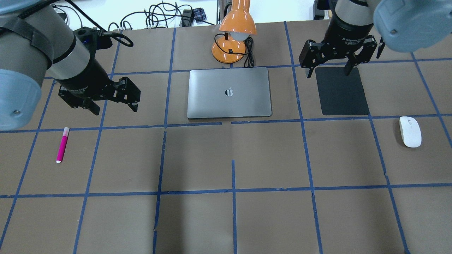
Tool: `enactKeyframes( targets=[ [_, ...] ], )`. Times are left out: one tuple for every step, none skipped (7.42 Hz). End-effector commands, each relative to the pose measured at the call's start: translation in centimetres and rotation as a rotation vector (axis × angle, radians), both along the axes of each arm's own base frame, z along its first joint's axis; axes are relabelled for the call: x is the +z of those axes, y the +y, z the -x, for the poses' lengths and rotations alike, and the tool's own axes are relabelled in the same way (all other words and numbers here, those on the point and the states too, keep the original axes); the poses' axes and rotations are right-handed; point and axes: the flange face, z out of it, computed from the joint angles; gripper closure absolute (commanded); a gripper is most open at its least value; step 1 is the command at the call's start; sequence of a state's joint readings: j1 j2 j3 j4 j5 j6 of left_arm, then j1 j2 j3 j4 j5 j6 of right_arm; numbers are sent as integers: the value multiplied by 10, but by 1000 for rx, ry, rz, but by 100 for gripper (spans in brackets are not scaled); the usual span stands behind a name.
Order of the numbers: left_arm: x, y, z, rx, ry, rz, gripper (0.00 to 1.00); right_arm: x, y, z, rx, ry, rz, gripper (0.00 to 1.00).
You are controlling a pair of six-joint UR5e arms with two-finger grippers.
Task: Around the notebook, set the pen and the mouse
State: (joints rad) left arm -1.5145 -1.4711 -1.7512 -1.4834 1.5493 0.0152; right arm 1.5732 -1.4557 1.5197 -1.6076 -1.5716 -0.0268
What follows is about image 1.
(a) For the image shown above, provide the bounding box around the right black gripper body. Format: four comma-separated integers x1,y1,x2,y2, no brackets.
299,19,377,68

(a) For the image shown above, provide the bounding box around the white computer mouse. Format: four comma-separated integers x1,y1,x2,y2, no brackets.
399,116,422,148

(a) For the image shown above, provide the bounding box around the silver laptop notebook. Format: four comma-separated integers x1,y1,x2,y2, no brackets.
186,67,272,119

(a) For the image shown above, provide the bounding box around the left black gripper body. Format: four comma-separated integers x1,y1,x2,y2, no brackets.
58,63,141,108

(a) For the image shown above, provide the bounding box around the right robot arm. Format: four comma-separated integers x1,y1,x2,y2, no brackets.
299,0,452,78

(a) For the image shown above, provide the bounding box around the black mousepad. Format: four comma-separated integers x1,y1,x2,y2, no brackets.
315,67,370,116

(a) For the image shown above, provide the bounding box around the orange desk lamp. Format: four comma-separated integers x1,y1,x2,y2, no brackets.
211,0,257,68

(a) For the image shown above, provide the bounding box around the black lamp power cable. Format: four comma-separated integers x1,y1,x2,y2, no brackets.
215,32,255,68

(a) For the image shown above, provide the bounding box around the pink marker pen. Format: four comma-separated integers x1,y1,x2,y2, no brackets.
55,127,70,164

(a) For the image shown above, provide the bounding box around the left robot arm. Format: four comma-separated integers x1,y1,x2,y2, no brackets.
0,0,141,131

